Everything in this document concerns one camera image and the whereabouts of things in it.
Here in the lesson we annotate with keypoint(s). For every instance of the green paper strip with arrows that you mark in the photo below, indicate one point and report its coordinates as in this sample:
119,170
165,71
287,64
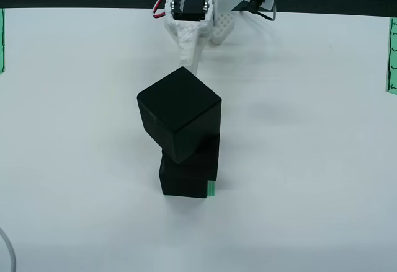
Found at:
393,55

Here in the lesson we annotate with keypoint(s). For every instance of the green square paper marker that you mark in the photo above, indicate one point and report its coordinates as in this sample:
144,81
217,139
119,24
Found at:
211,189

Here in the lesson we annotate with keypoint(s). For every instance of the black cube block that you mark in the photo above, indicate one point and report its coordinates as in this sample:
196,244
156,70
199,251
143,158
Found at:
173,111
211,157
183,185

